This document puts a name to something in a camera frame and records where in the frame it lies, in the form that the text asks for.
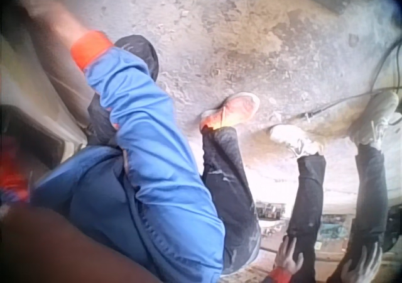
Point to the person's right hand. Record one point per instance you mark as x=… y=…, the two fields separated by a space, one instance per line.
x=44 y=9

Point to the person's right fingers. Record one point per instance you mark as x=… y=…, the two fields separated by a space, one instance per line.
x=29 y=0

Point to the white appliance housing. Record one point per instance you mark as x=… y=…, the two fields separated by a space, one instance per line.
x=34 y=85

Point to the person's legs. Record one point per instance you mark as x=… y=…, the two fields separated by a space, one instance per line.
x=224 y=169

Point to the cluttered shelf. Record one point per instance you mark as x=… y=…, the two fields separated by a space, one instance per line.
x=271 y=215

